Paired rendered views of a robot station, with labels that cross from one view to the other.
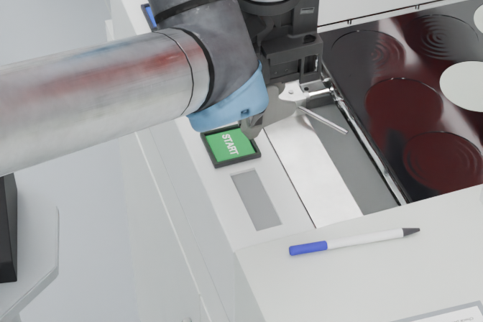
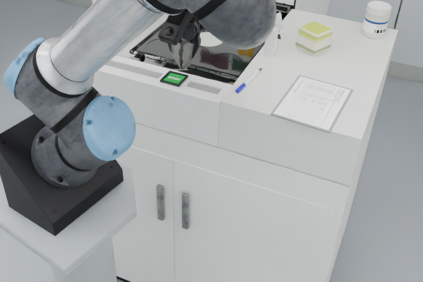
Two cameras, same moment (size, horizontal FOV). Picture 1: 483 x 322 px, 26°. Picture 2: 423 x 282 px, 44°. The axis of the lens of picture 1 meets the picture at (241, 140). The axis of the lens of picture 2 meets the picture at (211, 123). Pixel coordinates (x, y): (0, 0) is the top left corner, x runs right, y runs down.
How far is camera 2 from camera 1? 0.84 m
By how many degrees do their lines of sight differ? 37
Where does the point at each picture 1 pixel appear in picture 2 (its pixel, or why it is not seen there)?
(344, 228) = (241, 79)
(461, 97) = (208, 43)
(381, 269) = (265, 82)
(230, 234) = (211, 99)
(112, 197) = not seen: outside the picture
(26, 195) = not seen: hidden behind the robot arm
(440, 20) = not seen: hidden behind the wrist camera
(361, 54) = (160, 47)
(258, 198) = (203, 87)
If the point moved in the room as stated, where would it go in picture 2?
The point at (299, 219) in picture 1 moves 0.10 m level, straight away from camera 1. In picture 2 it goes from (224, 85) to (199, 70)
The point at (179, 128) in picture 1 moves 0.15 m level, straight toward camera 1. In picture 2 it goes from (148, 83) to (193, 104)
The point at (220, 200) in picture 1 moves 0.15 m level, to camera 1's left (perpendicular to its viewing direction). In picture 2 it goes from (194, 93) to (149, 117)
